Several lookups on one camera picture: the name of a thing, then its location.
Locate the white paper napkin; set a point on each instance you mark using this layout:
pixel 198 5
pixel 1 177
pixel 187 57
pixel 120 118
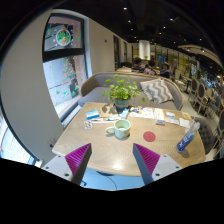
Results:
pixel 184 122

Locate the flat blue card box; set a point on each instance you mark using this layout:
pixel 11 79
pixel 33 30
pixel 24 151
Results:
pixel 92 114

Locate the grey zigzag striped pillow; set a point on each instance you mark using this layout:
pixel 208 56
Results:
pixel 156 90

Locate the small yellow card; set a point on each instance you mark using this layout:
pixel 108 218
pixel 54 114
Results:
pixel 186 115

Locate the silver pill blister pack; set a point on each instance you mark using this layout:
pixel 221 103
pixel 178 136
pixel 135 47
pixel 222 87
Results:
pixel 88 124

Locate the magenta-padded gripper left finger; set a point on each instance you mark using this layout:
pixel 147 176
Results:
pixel 77 159

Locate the small blue carton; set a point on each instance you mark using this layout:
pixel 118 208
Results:
pixel 124 114

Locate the group of ceiling spotlights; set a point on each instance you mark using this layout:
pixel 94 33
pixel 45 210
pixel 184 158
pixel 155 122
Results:
pixel 125 8

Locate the grey curved sofa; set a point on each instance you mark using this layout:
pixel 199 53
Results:
pixel 96 93

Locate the person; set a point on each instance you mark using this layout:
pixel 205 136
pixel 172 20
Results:
pixel 150 68
pixel 165 70
pixel 137 65

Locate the white and orange box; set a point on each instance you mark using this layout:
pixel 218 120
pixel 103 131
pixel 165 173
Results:
pixel 159 116

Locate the clear plastic cup with straw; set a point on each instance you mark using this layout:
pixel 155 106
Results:
pixel 196 126

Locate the grey tufted chair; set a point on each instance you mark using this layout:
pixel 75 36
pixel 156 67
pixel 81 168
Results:
pixel 206 135

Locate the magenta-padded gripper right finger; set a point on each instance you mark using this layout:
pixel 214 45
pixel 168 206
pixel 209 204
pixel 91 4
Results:
pixel 148 159

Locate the dark-framed window with decals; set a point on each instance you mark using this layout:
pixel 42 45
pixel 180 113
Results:
pixel 63 76

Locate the clear blue-labelled water bottle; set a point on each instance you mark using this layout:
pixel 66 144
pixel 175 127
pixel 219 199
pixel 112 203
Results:
pixel 184 143

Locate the white tube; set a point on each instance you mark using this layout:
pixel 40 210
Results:
pixel 103 120

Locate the flat round red coaster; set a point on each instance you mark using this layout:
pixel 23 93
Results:
pixel 149 136

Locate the green potted plant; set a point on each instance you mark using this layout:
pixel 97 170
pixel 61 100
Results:
pixel 121 91

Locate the white sachet strip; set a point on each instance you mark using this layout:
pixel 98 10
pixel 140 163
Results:
pixel 173 121

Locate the light green ceramic mug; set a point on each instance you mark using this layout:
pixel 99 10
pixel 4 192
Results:
pixel 121 130

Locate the group of round-backed chairs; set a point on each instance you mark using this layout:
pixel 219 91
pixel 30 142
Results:
pixel 201 90

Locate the blue and white packet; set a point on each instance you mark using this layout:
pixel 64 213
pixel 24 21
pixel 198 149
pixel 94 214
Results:
pixel 170 115

